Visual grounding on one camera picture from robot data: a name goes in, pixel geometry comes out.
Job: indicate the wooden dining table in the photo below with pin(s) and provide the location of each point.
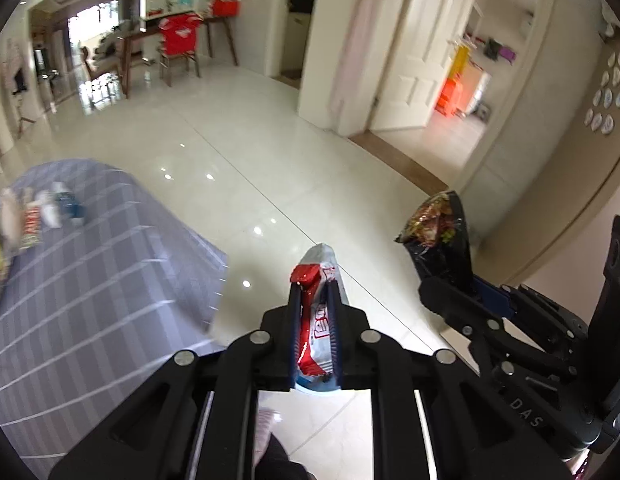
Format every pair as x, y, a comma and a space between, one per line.
135, 35

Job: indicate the coat stand with clothes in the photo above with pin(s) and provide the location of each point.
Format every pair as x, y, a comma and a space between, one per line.
15, 80

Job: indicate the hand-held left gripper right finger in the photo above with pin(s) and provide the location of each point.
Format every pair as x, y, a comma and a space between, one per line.
336, 330

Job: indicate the red white snack wrapper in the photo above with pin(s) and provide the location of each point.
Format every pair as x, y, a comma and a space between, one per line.
315, 310

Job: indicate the bare wooden chair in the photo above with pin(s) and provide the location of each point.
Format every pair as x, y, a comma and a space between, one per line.
97, 67

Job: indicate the group of round wall stickers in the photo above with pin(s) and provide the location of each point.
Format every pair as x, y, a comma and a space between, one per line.
607, 95

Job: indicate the yellow board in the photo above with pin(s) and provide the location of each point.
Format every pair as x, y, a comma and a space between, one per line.
459, 62

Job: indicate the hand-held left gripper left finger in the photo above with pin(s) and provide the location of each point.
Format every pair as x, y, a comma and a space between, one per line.
293, 330

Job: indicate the red bag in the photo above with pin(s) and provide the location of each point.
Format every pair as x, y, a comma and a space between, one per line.
226, 6

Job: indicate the pink floral curtain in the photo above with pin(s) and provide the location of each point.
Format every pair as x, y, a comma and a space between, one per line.
360, 50

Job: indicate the wooden chair with cover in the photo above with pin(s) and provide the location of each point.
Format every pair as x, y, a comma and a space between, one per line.
180, 62

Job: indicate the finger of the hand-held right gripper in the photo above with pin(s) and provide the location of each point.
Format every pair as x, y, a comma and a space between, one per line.
449, 300
492, 297

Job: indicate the grey checked tablecloth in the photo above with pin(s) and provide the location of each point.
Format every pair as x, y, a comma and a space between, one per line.
90, 310

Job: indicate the dark colourful snack bag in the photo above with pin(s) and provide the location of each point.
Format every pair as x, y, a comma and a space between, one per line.
439, 230

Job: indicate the orange plastic stool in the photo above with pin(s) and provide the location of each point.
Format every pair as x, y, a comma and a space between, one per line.
450, 97

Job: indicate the pink checked cloth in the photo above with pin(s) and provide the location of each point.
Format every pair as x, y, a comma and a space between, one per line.
267, 430

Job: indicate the red snack packet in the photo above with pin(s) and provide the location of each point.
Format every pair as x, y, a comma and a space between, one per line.
31, 225

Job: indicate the person's black trouser leg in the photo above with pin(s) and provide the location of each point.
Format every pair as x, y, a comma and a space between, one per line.
285, 465

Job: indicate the blue white packet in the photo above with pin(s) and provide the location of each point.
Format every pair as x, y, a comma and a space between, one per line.
72, 207

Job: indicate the white panel door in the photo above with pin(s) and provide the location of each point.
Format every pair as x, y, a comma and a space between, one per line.
419, 50

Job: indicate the red chair cover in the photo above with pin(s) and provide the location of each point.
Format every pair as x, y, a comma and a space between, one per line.
180, 35

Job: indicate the purple cloth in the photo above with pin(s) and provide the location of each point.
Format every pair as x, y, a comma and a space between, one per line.
499, 51

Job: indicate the white plastic packet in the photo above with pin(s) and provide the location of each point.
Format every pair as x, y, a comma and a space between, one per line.
10, 220

